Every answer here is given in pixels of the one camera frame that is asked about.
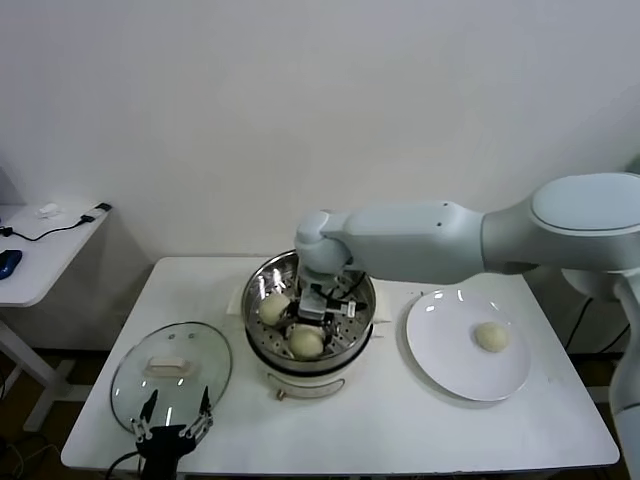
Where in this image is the white side table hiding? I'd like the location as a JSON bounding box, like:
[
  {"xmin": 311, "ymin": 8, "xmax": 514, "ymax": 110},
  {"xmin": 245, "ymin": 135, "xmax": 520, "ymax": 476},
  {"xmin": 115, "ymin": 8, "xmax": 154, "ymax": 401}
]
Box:
[{"xmin": 0, "ymin": 203, "xmax": 114, "ymax": 434}]

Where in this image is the black power cable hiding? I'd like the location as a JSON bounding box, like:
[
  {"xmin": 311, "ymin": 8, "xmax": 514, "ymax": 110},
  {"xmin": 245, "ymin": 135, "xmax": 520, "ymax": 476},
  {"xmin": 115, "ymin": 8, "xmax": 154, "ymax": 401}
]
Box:
[{"xmin": 564, "ymin": 297, "xmax": 632, "ymax": 351}]

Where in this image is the white oval plate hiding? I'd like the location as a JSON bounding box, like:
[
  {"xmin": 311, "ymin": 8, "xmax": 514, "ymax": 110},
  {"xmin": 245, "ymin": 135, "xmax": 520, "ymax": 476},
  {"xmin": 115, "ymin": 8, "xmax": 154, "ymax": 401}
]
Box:
[{"xmin": 405, "ymin": 289, "xmax": 532, "ymax": 403}]

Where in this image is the white electric pot base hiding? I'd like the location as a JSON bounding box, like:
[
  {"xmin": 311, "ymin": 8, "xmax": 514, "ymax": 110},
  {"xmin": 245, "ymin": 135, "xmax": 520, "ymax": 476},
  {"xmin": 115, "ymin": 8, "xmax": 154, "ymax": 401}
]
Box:
[{"xmin": 244, "ymin": 319, "xmax": 387, "ymax": 402}]

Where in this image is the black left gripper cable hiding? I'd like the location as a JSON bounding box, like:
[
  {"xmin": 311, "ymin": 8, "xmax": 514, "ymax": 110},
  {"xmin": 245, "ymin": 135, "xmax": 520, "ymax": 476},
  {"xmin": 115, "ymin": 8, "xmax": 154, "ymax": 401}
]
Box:
[{"xmin": 104, "ymin": 449, "xmax": 145, "ymax": 480}]

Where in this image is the perforated steel steamer basket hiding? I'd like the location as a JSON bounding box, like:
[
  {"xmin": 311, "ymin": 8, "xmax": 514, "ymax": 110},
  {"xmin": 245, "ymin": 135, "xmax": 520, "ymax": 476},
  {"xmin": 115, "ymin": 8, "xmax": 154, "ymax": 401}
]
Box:
[{"xmin": 227, "ymin": 247, "xmax": 392, "ymax": 374}]

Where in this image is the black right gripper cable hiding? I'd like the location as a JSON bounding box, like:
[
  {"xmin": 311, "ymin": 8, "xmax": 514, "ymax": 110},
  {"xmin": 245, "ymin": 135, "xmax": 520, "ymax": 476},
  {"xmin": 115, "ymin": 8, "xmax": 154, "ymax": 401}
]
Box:
[{"xmin": 332, "ymin": 272, "xmax": 366, "ymax": 301}]

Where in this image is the white steamed baozi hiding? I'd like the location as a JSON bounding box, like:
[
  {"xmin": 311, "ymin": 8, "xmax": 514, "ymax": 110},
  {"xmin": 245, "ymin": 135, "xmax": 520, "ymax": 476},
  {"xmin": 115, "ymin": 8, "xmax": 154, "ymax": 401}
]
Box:
[
  {"xmin": 258, "ymin": 293, "xmax": 291, "ymax": 327},
  {"xmin": 288, "ymin": 323, "xmax": 325, "ymax": 361},
  {"xmin": 473, "ymin": 322, "xmax": 512, "ymax": 354}
]

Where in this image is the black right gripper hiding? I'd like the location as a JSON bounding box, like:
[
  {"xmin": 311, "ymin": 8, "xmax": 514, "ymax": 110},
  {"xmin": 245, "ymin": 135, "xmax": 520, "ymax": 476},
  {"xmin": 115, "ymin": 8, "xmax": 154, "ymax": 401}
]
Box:
[{"xmin": 278, "ymin": 283, "xmax": 336, "ymax": 351}]

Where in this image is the black adapter cable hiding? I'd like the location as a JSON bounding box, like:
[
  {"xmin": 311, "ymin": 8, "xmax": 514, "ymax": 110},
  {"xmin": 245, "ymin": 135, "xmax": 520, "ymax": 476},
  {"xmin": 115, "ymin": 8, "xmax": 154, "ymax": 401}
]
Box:
[{"xmin": 0, "ymin": 203, "xmax": 112, "ymax": 243}]

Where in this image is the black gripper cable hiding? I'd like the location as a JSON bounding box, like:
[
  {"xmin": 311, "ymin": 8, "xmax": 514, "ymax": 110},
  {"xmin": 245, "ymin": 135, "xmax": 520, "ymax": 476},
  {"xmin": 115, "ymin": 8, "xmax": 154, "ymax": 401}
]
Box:
[
  {"xmin": 332, "ymin": 272, "xmax": 366, "ymax": 301},
  {"xmin": 104, "ymin": 449, "xmax": 145, "ymax": 480}
]

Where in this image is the blue computer mouse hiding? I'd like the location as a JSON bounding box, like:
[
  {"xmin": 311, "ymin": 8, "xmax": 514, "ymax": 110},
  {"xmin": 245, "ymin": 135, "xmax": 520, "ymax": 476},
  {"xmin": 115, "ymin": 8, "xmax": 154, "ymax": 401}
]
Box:
[{"xmin": 0, "ymin": 249, "xmax": 25, "ymax": 280}]

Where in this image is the glass pot lid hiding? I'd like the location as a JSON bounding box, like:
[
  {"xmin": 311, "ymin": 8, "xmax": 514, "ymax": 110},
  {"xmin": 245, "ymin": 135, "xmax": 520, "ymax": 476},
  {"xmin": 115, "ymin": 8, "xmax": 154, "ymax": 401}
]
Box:
[{"xmin": 110, "ymin": 321, "xmax": 235, "ymax": 440}]

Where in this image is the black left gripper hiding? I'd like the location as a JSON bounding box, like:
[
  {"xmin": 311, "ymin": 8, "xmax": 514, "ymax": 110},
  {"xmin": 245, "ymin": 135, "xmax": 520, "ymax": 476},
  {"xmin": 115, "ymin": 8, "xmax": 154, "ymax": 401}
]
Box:
[{"xmin": 130, "ymin": 385, "xmax": 216, "ymax": 480}]

